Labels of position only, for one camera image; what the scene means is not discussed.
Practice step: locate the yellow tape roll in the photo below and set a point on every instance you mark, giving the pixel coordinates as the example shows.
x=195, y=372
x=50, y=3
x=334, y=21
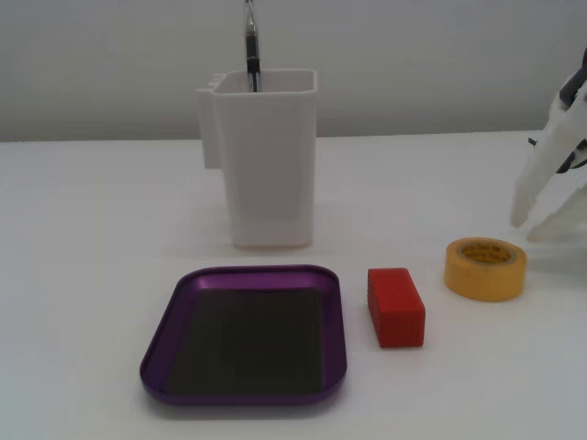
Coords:
x=481, y=284

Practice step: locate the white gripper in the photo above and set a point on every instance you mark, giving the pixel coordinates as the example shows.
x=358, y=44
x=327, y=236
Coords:
x=554, y=183

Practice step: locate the white plastic pen holder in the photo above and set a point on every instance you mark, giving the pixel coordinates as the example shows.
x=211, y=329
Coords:
x=268, y=174

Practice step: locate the black and silver pen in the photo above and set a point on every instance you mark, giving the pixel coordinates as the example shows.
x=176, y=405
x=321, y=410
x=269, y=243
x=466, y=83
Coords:
x=251, y=50

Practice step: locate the purple metal tray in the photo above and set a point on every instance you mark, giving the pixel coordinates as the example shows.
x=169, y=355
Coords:
x=247, y=348

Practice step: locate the red rectangular block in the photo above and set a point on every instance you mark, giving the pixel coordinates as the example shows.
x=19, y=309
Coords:
x=399, y=311

